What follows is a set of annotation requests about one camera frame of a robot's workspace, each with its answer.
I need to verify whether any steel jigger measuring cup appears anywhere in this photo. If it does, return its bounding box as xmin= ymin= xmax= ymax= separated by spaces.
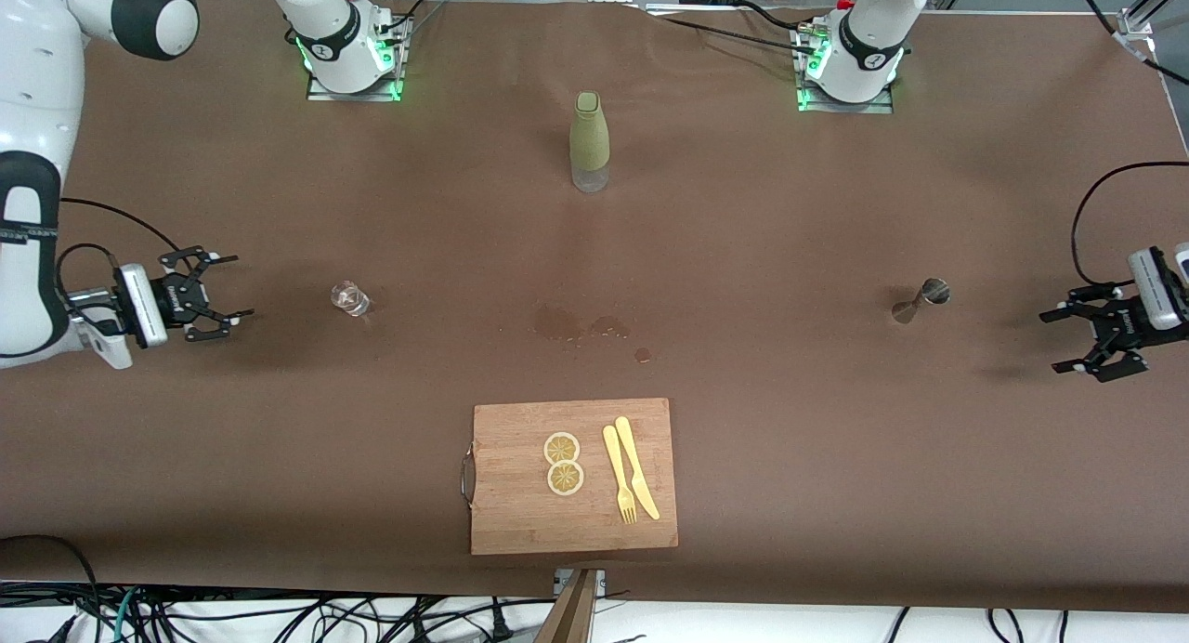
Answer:
xmin=892 ymin=278 xmax=952 ymax=325

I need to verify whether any aluminium corner profile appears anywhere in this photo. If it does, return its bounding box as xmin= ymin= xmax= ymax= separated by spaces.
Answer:
xmin=1117 ymin=0 xmax=1189 ymax=40

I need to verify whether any wooden cutting board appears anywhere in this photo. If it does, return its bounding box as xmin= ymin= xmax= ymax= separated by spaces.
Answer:
xmin=460 ymin=398 xmax=680 ymax=557

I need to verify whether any green sleeved glass bottle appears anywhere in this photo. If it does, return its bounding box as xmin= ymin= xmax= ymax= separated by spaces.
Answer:
xmin=568 ymin=91 xmax=611 ymax=194

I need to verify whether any yellow plastic fork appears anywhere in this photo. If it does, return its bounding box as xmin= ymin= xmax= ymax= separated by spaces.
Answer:
xmin=603 ymin=425 xmax=639 ymax=525

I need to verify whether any yellow plastic knife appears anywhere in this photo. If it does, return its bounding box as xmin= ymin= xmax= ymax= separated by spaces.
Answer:
xmin=614 ymin=416 xmax=661 ymax=521

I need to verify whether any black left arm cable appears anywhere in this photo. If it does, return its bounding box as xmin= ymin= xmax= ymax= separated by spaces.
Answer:
xmin=1071 ymin=0 xmax=1189 ymax=287

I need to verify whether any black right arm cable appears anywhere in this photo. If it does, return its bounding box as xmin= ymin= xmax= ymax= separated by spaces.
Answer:
xmin=56 ymin=197 xmax=187 ymax=296

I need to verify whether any black looped floor cable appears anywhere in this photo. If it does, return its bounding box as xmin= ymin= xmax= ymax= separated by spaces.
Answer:
xmin=0 ymin=534 xmax=103 ymax=643

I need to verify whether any teal cable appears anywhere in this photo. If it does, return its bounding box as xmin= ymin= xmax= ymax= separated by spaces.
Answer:
xmin=110 ymin=587 xmax=140 ymax=643

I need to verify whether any black arm base cable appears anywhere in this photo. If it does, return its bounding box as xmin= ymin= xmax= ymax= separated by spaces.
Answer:
xmin=650 ymin=0 xmax=820 ymax=57

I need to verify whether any wooden post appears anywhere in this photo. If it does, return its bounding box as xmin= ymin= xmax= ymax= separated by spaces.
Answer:
xmin=534 ymin=569 xmax=600 ymax=643

